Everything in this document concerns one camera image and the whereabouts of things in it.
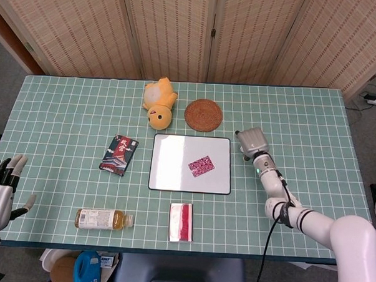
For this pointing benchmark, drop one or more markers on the white rectangular board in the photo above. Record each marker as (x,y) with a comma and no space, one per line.
(174,165)

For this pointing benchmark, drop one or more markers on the green checked tablecloth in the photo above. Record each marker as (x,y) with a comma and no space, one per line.
(67,110)

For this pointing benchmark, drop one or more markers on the round woven rattan coaster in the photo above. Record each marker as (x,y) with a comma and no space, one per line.
(203,115)

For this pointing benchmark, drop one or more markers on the clear case with red insert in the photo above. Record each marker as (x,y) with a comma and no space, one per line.
(180,222)

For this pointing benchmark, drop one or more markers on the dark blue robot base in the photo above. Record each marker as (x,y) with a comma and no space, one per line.
(182,272)

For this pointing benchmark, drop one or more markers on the white blue labelled box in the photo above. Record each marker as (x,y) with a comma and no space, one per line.
(108,261)

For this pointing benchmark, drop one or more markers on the yellow plush toy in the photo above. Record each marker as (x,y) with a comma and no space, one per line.
(159,114)

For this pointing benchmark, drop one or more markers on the tea bottle with white label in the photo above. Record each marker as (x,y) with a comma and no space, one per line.
(94,219)

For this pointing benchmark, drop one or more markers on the white plastic object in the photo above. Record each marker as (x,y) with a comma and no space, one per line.
(47,259)

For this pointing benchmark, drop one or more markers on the small red patterned card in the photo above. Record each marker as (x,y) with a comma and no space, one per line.
(202,166)

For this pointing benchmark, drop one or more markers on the brass screen hinge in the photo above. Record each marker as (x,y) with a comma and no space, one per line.
(213,33)
(29,46)

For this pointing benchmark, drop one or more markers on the blue plastic jug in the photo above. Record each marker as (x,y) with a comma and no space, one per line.
(85,267)

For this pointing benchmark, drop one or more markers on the bamboo folding screen panel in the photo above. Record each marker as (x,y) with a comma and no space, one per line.
(174,31)
(336,38)
(71,26)
(249,34)

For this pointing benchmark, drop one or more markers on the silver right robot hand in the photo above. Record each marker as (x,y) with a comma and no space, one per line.
(253,140)

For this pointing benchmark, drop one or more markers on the dark illustrated card box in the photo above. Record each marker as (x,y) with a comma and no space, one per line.
(118,156)

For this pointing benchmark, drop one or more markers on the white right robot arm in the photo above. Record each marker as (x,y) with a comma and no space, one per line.
(352,235)

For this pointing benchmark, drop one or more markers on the brown round object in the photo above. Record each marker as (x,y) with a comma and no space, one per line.
(62,271)

